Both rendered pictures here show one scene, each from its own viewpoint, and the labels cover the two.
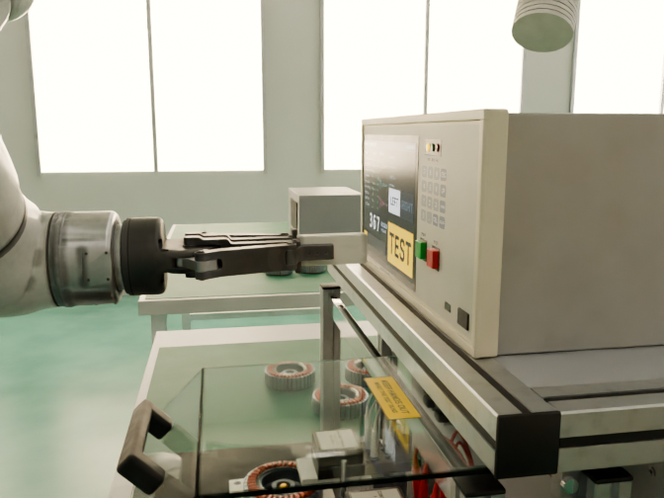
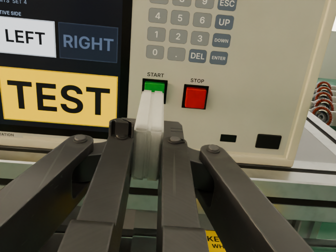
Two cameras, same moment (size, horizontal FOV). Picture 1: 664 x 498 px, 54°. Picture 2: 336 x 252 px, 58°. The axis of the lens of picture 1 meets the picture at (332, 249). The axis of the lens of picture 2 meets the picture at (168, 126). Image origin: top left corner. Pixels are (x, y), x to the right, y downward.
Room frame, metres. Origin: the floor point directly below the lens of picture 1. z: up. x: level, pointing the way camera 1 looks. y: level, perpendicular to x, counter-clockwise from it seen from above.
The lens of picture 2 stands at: (0.61, 0.17, 1.26)
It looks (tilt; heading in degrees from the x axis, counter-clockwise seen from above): 22 degrees down; 277
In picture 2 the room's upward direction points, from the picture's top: 6 degrees clockwise
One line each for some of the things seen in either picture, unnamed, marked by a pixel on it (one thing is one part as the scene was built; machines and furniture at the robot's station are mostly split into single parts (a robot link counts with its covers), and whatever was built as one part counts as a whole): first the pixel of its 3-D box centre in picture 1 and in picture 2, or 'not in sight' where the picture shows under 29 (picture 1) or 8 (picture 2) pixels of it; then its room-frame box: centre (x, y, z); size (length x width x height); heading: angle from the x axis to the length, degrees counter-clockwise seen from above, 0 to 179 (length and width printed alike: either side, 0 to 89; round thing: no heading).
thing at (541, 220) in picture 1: (561, 204); (110, 26); (0.76, -0.27, 1.22); 0.44 x 0.39 x 0.20; 10
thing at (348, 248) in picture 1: (332, 249); (155, 129); (0.64, 0.00, 1.19); 0.07 x 0.01 x 0.03; 100
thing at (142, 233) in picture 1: (172, 255); not in sight; (0.62, 0.15, 1.18); 0.09 x 0.08 x 0.07; 100
